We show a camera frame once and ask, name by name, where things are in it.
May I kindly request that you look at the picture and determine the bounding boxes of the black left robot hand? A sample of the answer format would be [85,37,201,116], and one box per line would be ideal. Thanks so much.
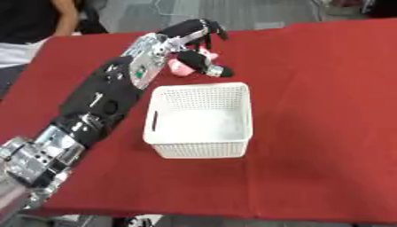
[156,18,236,79]

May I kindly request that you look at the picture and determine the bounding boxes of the pink soft toy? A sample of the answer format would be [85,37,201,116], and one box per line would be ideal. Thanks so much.
[167,47,221,78]

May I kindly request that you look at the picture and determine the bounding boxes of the white perforated plastic basket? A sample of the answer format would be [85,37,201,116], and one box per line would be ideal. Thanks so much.
[141,82,254,160]

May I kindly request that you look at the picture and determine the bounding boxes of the person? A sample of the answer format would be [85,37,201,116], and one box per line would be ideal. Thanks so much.
[0,0,111,100]

